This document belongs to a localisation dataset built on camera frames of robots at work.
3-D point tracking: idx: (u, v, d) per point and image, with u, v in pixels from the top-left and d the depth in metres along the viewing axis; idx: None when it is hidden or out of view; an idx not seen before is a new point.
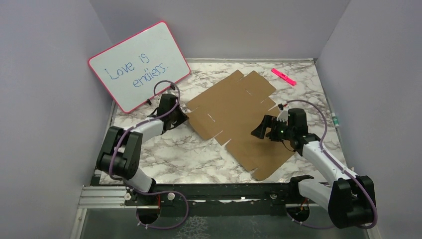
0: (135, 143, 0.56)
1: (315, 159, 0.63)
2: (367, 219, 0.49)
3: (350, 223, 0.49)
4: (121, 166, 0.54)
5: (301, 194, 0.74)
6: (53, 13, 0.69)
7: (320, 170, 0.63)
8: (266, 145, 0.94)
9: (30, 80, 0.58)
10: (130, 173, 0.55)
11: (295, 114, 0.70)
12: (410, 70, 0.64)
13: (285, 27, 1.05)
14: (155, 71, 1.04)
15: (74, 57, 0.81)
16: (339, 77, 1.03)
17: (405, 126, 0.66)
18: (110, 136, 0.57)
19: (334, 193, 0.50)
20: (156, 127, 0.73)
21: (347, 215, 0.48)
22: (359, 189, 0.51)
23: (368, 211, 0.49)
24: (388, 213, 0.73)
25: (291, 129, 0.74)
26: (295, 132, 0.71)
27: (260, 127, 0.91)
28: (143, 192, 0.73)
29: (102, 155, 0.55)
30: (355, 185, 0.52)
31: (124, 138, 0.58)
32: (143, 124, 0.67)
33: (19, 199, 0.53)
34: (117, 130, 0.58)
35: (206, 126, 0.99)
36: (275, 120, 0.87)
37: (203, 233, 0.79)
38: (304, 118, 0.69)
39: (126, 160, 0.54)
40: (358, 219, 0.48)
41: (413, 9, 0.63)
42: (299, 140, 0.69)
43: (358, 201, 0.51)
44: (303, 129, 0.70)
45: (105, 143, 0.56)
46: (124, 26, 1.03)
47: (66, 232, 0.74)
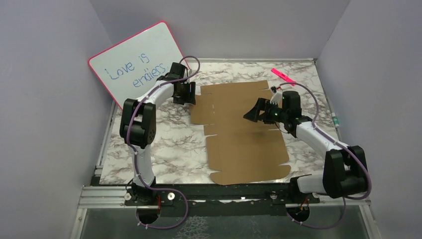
0: (150, 113, 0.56)
1: (309, 135, 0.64)
2: (360, 188, 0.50)
3: (345, 193, 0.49)
4: (139, 134, 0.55)
5: (301, 192, 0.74)
6: (53, 13, 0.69)
7: (313, 146, 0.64)
8: (268, 147, 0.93)
9: (30, 81, 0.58)
10: (148, 141, 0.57)
11: (289, 97, 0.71)
12: (409, 70, 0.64)
13: (285, 27, 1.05)
14: (155, 71, 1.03)
15: (74, 57, 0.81)
16: (339, 77, 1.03)
17: (404, 126, 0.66)
18: (126, 108, 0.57)
19: (327, 164, 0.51)
20: (166, 92, 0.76)
21: (341, 184, 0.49)
22: (351, 160, 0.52)
23: (362, 179, 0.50)
24: (390, 214, 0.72)
25: (285, 111, 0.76)
26: (289, 114, 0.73)
27: (254, 111, 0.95)
28: (147, 185, 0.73)
29: (122, 125, 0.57)
30: (347, 156, 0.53)
31: (140, 109, 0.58)
32: (154, 92, 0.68)
33: (19, 201, 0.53)
34: (132, 102, 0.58)
35: (208, 125, 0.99)
36: (269, 103, 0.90)
37: (203, 233, 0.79)
38: (297, 100, 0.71)
39: (143, 128, 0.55)
40: (352, 188, 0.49)
41: (413, 10, 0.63)
42: (292, 122, 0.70)
43: (351, 171, 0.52)
44: (296, 112, 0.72)
45: (123, 115, 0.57)
46: (124, 26, 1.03)
47: (66, 232, 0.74)
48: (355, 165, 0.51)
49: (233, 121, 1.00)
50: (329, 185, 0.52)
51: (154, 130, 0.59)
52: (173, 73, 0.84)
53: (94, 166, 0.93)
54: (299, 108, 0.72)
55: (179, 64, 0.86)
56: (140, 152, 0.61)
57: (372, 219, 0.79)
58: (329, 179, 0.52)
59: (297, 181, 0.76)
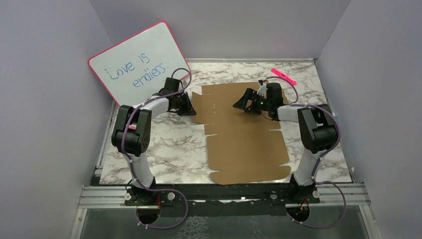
0: (146, 119, 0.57)
1: (287, 112, 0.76)
2: (332, 137, 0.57)
3: (317, 140, 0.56)
4: (134, 140, 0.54)
5: (299, 185, 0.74)
6: (54, 14, 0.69)
7: (294, 120, 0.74)
8: (268, 148, 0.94)
9: (29, 81, 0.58)
10: (142, 149, 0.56)
11: (271, 88, 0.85)
12: (409, 71, 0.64)
13: (285, 27, 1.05)
14: (155, 71, 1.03)
15: (74, 57, 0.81)
16: (339, 77, 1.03)
17: (404, 127, 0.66)
18: (122, 114, 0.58)
19: (300, 118, 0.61)
20: (162, 104, 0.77)
21: (313, 133, 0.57)
22: (322, 118, 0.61)
23: (332, 130, 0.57)
24: (390, 214, 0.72)
25: (268, 101, 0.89)
26: (272, 103, 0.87)
27: (243, 99, 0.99)
28: (146, 187, 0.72)
29: (115, 132, 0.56)
30: (318, 116, 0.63)
31: (135, 116, 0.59)
32: (151, 102, 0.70)
33: (18, 201, 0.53)
34: (128, 108, 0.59)
35: (209, 125, 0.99)
36: (256, 93, 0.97)
37: (203, 233, 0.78)
38: (279, 90, 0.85)
39: (138, 133, 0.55)
40: (323, 136, 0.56)
41: (414, 10, 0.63)
42: (275, 111, 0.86)
43: (323, 126, 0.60)
44: (278, 101, 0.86)
45: (117, 121, 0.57)
46: (123, 26, 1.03)
47: (66, 232, 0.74)
48: (324, 119, 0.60)
49: (233, 122, 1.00)
50: (305, 139, 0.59)
51: (148, 137, 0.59)
52: (167, 89, 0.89)
53: (94, 166, 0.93)
54: (280, 97, 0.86)
55: (173, 80, 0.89)
56: (135, 159, 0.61)
57: (372, 219, 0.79)
58: (304, 135, 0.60)
59: (294, 177, 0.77)
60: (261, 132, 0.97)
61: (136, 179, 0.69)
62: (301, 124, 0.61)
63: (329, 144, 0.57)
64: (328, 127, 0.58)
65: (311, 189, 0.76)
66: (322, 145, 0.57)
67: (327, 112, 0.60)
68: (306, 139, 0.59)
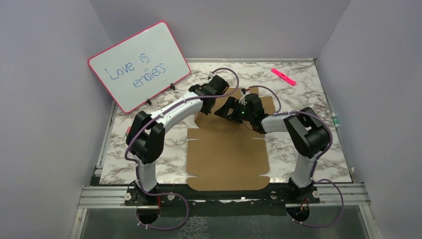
0: (155, 136, 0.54)
1: (271, 122, 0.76)
2: (324, 138, 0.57)
3: (312, 145, 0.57)
4: (140, 150, 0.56)
5: (299, 187, 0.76)
6: (54, 14, 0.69)
7: (281, 128, 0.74)
8: (251, 151, 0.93)
9: (29, 81, 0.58)
10: (147, 159, 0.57)
11: (252, 102, 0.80)
12: (408, 71, 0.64)
13: (285, 27, 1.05)
14: (155, 71, 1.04)
15: (74, 56, 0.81)
16: (338, 77, 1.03)
17: (404, 127, 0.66)
18: (137, 121, 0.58)
19: (289, 127, 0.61)
20: (194, 107, 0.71)
21: (306, 139, 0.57)
22: (308, 121, 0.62)
23: (323, 131, 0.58)
24: (389, 214, 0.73)
25: (251, 112, 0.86)
26: (255, 117, 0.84)
27: (224, 107, 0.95)
28: (145, 192, 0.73)
29: (129, 137, 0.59)
30: (304, 119, 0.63)
31: (149, 126, 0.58)
32: (173, 108, 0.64)
33: (19, 201, 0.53)
34: (144, 117, 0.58)
35: (192, 128, 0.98)
36: (238, 102, 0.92)
37: (203, 233, 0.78)
38: (259, 103, 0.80)
39: (145, 146, 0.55)
40: (316, 140, 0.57)
41: (413, 9, 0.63)
42: (259, 126, 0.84)
43: (312, 129, 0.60)
44: (261, 114, 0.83)
45: (133, 127, 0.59)
46: (124, 26, 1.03)
47: (66, 232, 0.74)
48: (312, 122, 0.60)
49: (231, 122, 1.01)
50: (300, 146, 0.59)
51: (158, 150, 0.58)
52: (211, 86, 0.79)
53: (94, 166, 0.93)
54: (262, 109, 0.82)
55: (221, 80, 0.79)
56: (141, 165, 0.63)
57: (372, 219, 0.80)
58: (298, 142, 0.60)
59: (292, 179, 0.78)
60: (244, 135, 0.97)
61: (139, 181, 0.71)
62: (290, 132, 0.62)
63: (324, 144, 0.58)
64: (318, 129, 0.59)
65: (309, 188, 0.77)
66: (317, 148, 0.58)
67: (311, 114, 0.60)
68: (301, 145, 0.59)
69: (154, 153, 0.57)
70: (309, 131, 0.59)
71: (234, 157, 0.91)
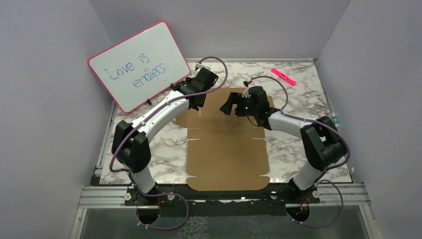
0: (138, 146, 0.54)
1: (282, 123, 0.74)
2: (338, 152, 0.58)
3: (326, 159, 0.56)
4: (126, 159, 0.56)
5: (301, 190, 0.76)
6: (54, 14, 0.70)
7: (289, 131, 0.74)
8: (251, 152, 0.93)
9: (30, 81, 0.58)
10: (135, 168, 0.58)
11: (256, 94, 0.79)
12: (408, 71, 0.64)
13: (285, 27, 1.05)
14: (155, 71, 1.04)
15: (74, 56, 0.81)
16: (338, 77, 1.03)
17: (404, 126, 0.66)
18: (119, 131, 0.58)
19: (304, 138, 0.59)
20: (178, 109, 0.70)
21: (321, 153, 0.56)
22: (323, 131, 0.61)
23: (337, 145, 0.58)
24: (389, 214, 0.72)
25: (254, 107, 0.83)
26: (259, 110, 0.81)
27: (227, 104, 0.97)
28: (143, 193, 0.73)
29: (114, 148, 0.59)
30: (320, 129, 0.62)
31: (132, 135, 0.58)
32: (156, 115, 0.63)
33: (18, 200, 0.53)
34: (125, 126, 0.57)
35: (192, 129, 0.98)
36: (241, 96, 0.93)
37: (203, 233, 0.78)
38: (263, 96, 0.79)
39: (130, 156, 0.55)
40: (331, 154, 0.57)
41: (413, 9, 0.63)
42: (264, 119, 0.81)
43: (327, 140, 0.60)
44: (265, 107, 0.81)
45: (116, 138, 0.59)
46: (124, 26, 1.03)
47: (66, 232, 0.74)
48: (328, 134, 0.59)
49: (230, 122, 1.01)
50: (313, 158, 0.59)
51: (145, 157, 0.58)
52: (199, 80, 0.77)
53: (94, 166, 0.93)
54: (266, 102, 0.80)
55: (208, 72, 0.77)
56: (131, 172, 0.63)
57: (372, 219, 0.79)
58: (311, 154, 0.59)
59: (294, 179, 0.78)
60: (245, 135, 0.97)
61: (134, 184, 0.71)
62: (305, 142, 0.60)
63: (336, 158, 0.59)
64: (333, 142, 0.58)
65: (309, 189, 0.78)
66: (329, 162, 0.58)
67: (329, 127, 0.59)
68: (314, 158, 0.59)
69: (140, 162, 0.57)
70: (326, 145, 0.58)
71: (235, 157, 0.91)
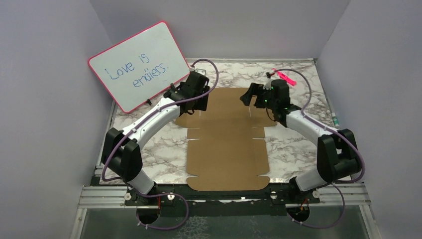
0: (129, 154, 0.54)
1: (299, 124, 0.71)
2: (352, 169, 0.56)
3: (337, 174, 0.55)
4: (117, 168, 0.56)
5: (301, 190, 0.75)
6: (54, 14, 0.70)
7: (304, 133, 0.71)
8: (251, 152, 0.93)
9: (30, 80, 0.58)
10: (127, 177, 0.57)
11: (278, 87, 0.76)
12: (408, 71, 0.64)
13: (285, 27, 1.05)
14: (155, 71, 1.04)
15: (74, 56, 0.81)
16: (338, 77, 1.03)
17: (404, 126, 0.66)
18: (109, 140, 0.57)
19: (319, 147, 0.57)
20: (169, 115, 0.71)
21: (334, 167, 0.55)
22: (341, 144, 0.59)
23: (353, 162, 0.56)
24: (389, 214, 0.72)
25: (274, 100, 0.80)
26: (278, 105, 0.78)
27: (247, 95, 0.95)
28: (143, 194, 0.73)
29: (104, 157, 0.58)
30: (339, 141, 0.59)
31: (123, 143, 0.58)
32: (146, 122, 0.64)
33: (18, 200, 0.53)
34: (116, 134, 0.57)
35: (192, 129, 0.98)
36: (262, 88, 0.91)
37: (203, 233, 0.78)
38: (286, 91, 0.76)
39: (121, 164, 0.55)
40: (344, 169, 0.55)
41: (413, 9, 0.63)
42: (282, 113, 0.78)
43: (342, 154, 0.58)
44: (285, 102, 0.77)
45: (105, 146, 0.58)
46: (124, 26, 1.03)
47: (66, 233, 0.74)
48: (346, 148, 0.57)
49: (230, 122, 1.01)
50: (323, 169, 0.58)
51: (137, 165, 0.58)
52: (188, 86, 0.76)
53: (94, 166, 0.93)
54: (287, 97, 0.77)
55: (198, 77, 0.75)
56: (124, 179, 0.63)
57: (372, 219, 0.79)
58: (323, 165, 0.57)
59: (296, 180, 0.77)
60: (244, 135, 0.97)
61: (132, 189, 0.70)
62: (318, 150, 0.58)
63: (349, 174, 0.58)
64: (349, 158, 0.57)
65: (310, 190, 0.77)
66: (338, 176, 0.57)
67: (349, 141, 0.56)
68: (325, 169, 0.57)
69: (133, 170, 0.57)
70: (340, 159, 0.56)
71: (234, 157, 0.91)
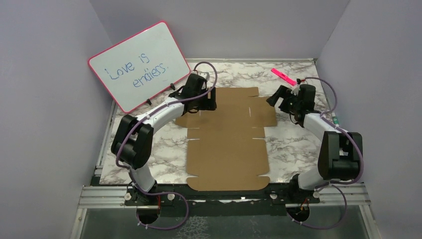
0: (145, 137, 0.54)
1: (316, 124, 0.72)
2: (351, 173, 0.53)
3: (334, 171, 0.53)
4: (130, 153, 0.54)
5: (300, 188, 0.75)
6: (54, 15, 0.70)
7: (318, 134, 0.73)
8: (251, 152, 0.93)
9: (30, 81, 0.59)
10: (137, 164, 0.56)
11: (305, 89, 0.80)
12: (408, 71, 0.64)
13: (285, 27, 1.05)
14: (155, 71, 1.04)
15: (74, 56, 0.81)
16: (338, 77, 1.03)
17: (404, 126, 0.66)
18: (123, 125, 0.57)
19: (324, 142, 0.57)
20: (175, 111, 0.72)
21: (332, 162, 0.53)
22: (348, 147, 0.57)
23: (355, 166, 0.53)
24: (389, 214, 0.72)
25: (298, 102, 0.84)
26: (301, 106, 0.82)
27: (274, 96, 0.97)
28: (144, 192, 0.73)
29: (115, 143, 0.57)
30: (346, 144, 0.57)
31: (137, 129, 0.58)
32: (158, 112, 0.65)
33: (18, 200, 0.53)
34: (131, 120, 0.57)
35: (192, 129, 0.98)
36: (289, 92, 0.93)
37: (203, 233, 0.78)
38: (311, 93, 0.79)
39: (135, 149, 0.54)
40: (343, 169, 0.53)
41: (413, 9, 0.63)
42: (302, 113, 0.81)
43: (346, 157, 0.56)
44: (308, 104, 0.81)
45: (118, 132, 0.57)
46: (124, 26, 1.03)
47: (66, 233, 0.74)
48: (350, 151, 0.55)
49: (230, 122, 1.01)
50: (323, 164, 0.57)
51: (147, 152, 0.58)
52: (188, 88, 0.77)
53: (94, 166, 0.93)
54: (311, 100, 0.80)
55: (196, 79, 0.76)
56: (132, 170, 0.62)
57: (372, 219, 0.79)
58: (324, 160, 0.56)
59: (297, 178, 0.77)
60: (244, 135, 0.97)
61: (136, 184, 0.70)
62: (323, 145, 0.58)
63: (347, 178, 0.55)
64: (352, 161, 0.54)
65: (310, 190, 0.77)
66: (336, 176, 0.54)
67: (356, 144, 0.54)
68: (324, 165, 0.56)
69: (143, 157, 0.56)
70: (341, 159, 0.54)
71: (234, 157, 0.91)
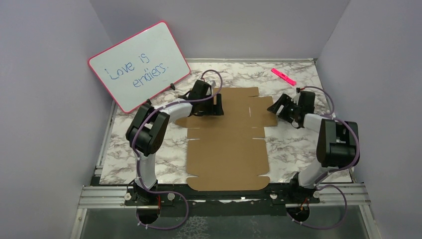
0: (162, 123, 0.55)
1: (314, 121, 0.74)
2: (347, 159, 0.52)
3: (331, 156, 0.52)
4: (146, 137, 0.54)
5: (299, 186, 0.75)
6: (54, 15, 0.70)
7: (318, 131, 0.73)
8: (251, 152, 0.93)
9: (30, 81, 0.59)
10: (152, 150, 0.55)
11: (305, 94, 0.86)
12: (408, 71, 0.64)
13: (285, 27, 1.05)
14: (155, 71, 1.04)
15: (74, 56, 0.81)
16: (338, 77, 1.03)
17: (404, 126, 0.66)
18: (141, 112, 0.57)
19: (322, 129, 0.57)
20: (184, 110, 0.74)
21: (329, 147, 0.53)
22: (345, 136, 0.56)
23: (352, 152, 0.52)
24: (389, 214, 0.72)
25: (299, 107, 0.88)
26: (301, 109, 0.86)
27: (275, 104, 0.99)
28: (146, 189, 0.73)
29: (131, 128, 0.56)
30: (343, 133, 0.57)
31: (153, 117, 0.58)
32: (172, 105, 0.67)
33: (18, 201, 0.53)
34: (148, 108, 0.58)
35: (192, 129, 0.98)
36: (290, 100, 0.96)
37: (203, 233, 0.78)
38: (310, 98, 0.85)
39: (152, 133, 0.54)
40: (340, 154, 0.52)
41: (413, 10, 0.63)
42: (302, 115, 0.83)
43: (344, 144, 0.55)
44: (308, 108, 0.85)
45: (136, 117, 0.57)
46: (124, 26, 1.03)
47: (66, 232, 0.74)
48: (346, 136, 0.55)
49: (230, 122, 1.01)
50: (321, 151, 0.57)
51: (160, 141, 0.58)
52: (194, 93, 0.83)
53: (94, 166, 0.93)
54: (311, 104, 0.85)
55: (202, 84, 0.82)
56: (143, 159, 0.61)
57: (372, 219, 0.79)
58: (321, 147, 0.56)
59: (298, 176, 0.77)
60: (244, 135, 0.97)
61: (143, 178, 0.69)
62: (321, 133, 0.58)
63: (343, 164, 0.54)
64: (349, 147, 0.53)
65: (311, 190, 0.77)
66: (334, 162, 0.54)
67: (353, 131, 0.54)
68: (322, 151, 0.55)
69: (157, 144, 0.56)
70: (338, 144, 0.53)
71: (234, 157, 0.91)
